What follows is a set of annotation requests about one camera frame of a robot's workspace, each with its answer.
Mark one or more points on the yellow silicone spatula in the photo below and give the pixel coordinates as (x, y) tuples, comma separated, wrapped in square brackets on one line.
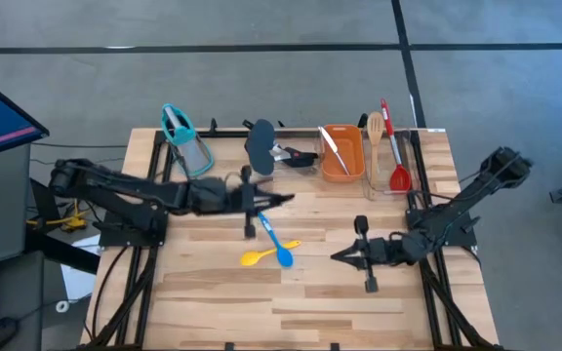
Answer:
[(252, 257)]

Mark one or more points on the white paper sheet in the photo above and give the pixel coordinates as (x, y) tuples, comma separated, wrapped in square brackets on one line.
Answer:
[(78, 278)]

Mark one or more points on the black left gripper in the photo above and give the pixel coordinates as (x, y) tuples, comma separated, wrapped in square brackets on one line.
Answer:
[(212, 195)]

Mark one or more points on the clear plastic bin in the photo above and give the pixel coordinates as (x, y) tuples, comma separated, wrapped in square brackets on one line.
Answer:
[(305, 141), (410, 156)]

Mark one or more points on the silver butter knife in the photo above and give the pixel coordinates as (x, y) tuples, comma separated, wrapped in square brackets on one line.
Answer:
[(334, 151)]

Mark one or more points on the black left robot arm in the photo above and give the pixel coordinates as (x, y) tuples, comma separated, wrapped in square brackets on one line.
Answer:
[(115, 187)]

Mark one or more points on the dark grey round double turner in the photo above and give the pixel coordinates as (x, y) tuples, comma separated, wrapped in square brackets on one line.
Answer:
[(260, 146)]

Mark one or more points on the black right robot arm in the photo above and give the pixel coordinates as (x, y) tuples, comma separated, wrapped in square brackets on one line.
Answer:
[(456, 214)]

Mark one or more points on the wooden slotted spatula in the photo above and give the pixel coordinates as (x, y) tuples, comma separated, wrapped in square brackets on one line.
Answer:
[(375, 128)]

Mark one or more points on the black aluminium table frame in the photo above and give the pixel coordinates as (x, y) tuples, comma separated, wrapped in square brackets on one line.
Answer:
[(154, 156)]

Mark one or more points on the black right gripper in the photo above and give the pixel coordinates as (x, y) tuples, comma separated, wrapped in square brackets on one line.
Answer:
[(381, 251)]

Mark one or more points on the orange plastic bin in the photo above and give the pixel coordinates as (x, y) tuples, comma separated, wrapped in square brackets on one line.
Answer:
[(354, 151)]

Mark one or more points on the steel box grater teal trim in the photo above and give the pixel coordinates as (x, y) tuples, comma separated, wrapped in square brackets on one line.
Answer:
[(183, 134)]

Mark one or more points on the blue silicone spatula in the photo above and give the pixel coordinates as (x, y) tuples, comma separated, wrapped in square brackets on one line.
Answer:
[(283, 254)]

